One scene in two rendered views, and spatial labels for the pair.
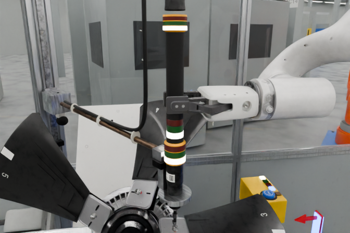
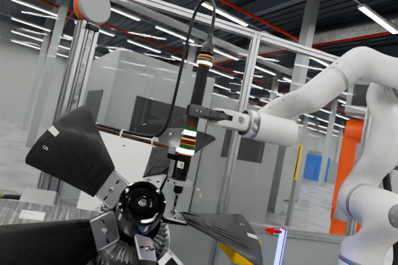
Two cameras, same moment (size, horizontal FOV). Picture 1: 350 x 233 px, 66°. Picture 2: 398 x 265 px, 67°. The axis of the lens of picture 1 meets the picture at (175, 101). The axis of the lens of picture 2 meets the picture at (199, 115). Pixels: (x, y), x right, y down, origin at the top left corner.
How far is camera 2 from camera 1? 0.40 m
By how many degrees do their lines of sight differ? 19
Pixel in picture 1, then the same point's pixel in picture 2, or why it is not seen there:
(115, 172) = not seen: hidden behind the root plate
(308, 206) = not seen: outside the picture
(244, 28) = (242, 105)
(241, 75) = (235, 145)
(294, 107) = (271, 130)
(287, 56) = (270, 106)
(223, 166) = not seen: hidden behind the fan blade
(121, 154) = (127, 173)
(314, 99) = (284, 128)
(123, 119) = (133, 146)
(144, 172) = (154, 170)
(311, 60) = (286, 110)
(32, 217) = (47, 197)
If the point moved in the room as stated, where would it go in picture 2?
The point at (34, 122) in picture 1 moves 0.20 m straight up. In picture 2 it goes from (83, 112) to (98, 46)
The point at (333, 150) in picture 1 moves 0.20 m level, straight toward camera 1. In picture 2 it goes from (308, 234) to (304, 242)
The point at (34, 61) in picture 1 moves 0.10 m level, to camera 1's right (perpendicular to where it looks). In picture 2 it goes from (68, 86) to (92, 91)
